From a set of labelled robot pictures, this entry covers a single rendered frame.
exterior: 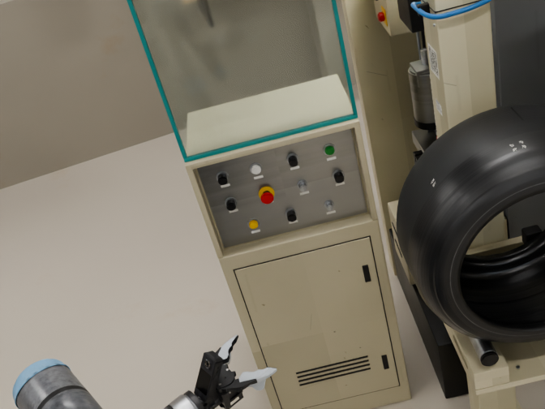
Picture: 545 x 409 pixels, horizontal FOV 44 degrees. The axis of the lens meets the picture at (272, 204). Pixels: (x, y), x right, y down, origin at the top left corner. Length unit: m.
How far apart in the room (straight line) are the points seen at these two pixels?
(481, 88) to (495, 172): 0.36
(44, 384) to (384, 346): 1.54
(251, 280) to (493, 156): 1.12
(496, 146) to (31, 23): 4.12
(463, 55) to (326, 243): 0.86
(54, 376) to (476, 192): 0.92
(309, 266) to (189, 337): 1.24
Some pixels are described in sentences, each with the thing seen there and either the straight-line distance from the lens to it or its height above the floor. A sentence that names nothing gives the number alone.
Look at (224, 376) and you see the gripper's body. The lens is 1.64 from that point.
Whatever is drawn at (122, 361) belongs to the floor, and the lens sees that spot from 3.48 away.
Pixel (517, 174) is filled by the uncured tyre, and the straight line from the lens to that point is 1.47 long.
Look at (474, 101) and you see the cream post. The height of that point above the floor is 1.41.
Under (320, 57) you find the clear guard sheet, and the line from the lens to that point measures 2.01.
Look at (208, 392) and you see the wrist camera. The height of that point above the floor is 1.08.
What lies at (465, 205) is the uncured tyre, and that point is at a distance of 1.48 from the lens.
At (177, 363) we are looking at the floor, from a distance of 3.33.
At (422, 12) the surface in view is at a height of 1.66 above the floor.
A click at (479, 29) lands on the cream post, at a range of 1.72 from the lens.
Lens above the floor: 2.21
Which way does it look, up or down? 32 degrees down
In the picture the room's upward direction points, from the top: 16 degrees counter-clockwise
